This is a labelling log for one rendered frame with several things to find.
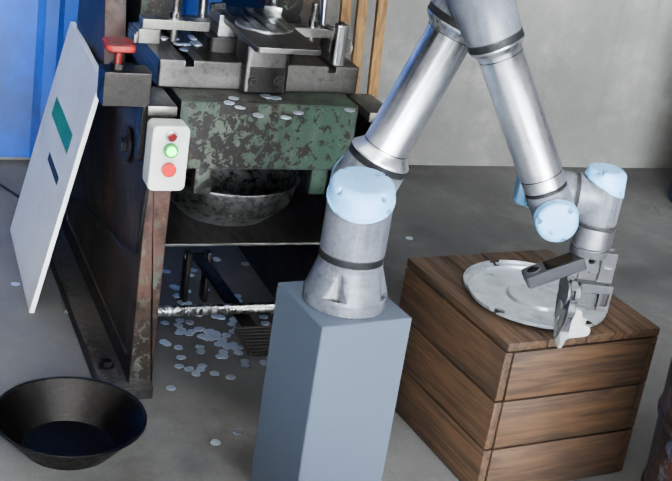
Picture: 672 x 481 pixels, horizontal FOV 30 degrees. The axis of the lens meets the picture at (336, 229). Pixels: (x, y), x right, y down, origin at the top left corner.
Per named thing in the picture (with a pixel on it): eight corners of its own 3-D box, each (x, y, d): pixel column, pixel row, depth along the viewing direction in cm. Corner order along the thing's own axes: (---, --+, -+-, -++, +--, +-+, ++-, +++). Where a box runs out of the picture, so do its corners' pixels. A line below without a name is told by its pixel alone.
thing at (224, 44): (295, 56, 277) (297, 42, 275) (208, 51, 269) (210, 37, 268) (273, 36, 290) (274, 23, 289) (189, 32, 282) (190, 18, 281)
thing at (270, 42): (314, 111, 258) (323, 48, 253) (249, 109, 253) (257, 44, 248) (276, 76, 280) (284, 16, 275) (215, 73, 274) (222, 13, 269)
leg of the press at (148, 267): (154, 399, 270) (197, -16, 237) (101, 402, 266) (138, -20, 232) (78, 229, 348) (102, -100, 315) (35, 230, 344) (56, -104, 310)
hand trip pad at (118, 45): (134, 83, 246) (138, 46, 243) (104, 82, 244) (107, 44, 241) (127, 73, 252) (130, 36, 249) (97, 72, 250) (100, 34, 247)
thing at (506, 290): (632, 310, 261) (633, 307, 261) (553, 343, 241) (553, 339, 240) (521, 259, 279) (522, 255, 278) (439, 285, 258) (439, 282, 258)
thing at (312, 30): (352, 53, 286) (358, 9, 282) (282, 50, 280) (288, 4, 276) (342, 46, 291) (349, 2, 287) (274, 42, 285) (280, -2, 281)
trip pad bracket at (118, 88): (145, 162, 254) (154, 68, 247) (97, 161, 250) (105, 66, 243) (138, 151, 259) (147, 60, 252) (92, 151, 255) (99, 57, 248)
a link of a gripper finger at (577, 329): (586, 357, 236) (596, 313, 233) (555, 354, 236) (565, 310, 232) (582, 349, 239) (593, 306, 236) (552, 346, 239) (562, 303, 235)
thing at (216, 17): (283, 39, 277) (285, 18, 275) (217, 35, 271) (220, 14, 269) (270, 28, 284) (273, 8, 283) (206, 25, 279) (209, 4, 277)
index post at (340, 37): (344, 66, 274) (351, 23, 271) (331, 65, 273) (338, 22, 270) (339, 62, 277) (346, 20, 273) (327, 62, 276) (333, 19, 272)
